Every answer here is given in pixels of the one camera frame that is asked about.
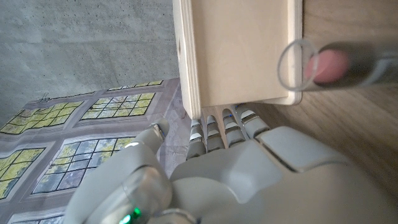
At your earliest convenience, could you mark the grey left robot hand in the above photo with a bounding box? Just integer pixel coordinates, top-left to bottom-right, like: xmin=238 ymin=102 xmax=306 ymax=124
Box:
xmin=62 ymin=104 xmax=398 ymax=224

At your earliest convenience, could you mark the wooden box with slot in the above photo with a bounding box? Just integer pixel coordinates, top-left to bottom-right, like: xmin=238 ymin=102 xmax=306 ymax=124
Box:
xmin=172 ymin=0 xmax=304 ymax=121

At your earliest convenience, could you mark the printed window backdrop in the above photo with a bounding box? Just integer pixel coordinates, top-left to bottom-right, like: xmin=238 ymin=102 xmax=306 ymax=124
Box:
xmin=0 ymin=77 xmax=193 ymax=224

